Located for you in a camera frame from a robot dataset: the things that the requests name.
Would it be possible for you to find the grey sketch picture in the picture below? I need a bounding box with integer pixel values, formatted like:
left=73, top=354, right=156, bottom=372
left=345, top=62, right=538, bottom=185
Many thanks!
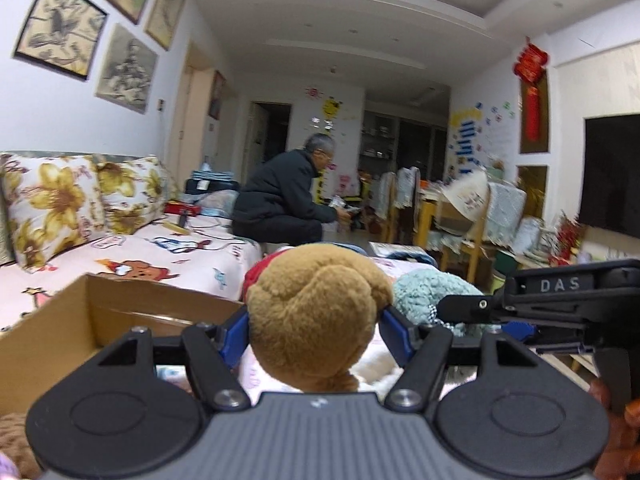
left=95, top=22, right=159, bottom=114

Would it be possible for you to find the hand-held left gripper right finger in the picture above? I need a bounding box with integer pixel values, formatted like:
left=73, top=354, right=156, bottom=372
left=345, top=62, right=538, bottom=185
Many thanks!
left=379, top=306, right=541, bottom=411

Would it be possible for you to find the black bag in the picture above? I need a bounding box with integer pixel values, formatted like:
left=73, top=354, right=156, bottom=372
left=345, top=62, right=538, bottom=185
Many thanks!
left=185, top=178, right=241, bottom=207

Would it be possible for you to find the black framed bird picture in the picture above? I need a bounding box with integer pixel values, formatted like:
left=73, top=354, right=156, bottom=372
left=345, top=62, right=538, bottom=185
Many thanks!
left=14, top=0, right=109, bottom=82

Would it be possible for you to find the cardboard box with scalloped cover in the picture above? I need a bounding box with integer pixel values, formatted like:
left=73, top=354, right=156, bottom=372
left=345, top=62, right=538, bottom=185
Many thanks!
left=435, top=169, right=490, bottom=233

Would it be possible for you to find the cartoon print sofa sheet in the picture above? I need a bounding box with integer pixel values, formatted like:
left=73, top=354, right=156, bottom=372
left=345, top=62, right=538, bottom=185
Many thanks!
left=0, top=212, right=262, bottom=332

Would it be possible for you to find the chair with crochet cover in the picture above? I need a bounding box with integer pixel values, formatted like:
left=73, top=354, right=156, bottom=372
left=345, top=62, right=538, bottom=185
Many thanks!
left=462, top=181, right=528, bottom=281
left=382, top=166, right=422, bottom=246

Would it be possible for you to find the printed cardboard box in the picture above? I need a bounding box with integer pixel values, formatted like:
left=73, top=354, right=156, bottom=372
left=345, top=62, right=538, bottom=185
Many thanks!
left=0, top=274, right=247, bottom=417

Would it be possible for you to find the tan plush toy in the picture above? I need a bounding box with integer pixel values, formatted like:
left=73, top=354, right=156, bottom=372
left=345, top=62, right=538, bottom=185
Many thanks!
left=246, top=242, right=395, bottom=393

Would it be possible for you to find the wall mounted television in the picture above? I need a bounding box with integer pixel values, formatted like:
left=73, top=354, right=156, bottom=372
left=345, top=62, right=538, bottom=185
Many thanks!
left=580, top=114, right=640, bottom=239

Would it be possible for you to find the red knot wall hanging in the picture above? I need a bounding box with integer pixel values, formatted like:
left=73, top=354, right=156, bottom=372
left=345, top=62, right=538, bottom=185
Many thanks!
left=513, top=37, right=549, bottom=143

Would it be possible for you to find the large floral sofa cushion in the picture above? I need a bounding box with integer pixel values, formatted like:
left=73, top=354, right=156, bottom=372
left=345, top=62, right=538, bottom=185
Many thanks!
left=2, top=154, right=108, bottom=272

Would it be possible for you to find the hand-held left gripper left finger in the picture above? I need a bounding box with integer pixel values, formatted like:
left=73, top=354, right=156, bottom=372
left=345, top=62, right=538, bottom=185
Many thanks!
left=97, top=306, right=254, bottom=412

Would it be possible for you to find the tan framed sketch picture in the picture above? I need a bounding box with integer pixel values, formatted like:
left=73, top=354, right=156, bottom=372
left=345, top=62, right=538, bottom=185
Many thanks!
left=145, top=0, right=188, bottom=52

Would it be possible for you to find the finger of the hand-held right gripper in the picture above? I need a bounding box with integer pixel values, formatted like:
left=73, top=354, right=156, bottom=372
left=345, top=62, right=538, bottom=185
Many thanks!
left=500, top=322, right=539, bottom=345
left=437, top=294, right=508, bottom=325

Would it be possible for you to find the small floral sofa cushion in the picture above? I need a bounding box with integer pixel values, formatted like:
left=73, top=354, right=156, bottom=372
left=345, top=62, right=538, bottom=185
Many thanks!
left=95, top=156, right=179, bottom=236

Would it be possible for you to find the wall shelf cabinet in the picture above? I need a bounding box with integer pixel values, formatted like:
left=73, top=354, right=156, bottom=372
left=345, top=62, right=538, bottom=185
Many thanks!
left=362, top=110, right=448, bottom=181

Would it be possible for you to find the red flower bunch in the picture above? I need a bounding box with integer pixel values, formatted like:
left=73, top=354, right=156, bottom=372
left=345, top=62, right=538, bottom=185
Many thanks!
left=549, top=212, right=583, bottom=267

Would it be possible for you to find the yellow height chart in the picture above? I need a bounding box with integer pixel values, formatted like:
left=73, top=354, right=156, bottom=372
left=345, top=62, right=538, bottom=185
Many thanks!
left=312, top=160, right=333, bottom=206

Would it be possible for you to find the person's right hand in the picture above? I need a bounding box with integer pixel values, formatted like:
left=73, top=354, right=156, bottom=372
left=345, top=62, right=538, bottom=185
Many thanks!
left=587, top=377, right=640, bottom=480

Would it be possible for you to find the mint green plush toy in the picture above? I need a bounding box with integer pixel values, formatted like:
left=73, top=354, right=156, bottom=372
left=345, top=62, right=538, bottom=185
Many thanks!
left=390, top=267, right=493, bottom=338

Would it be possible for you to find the wall poster with blue strips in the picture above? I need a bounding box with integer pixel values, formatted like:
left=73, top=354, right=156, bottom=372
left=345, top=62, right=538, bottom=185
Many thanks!
left=448, top=102, right=516, bottom=171

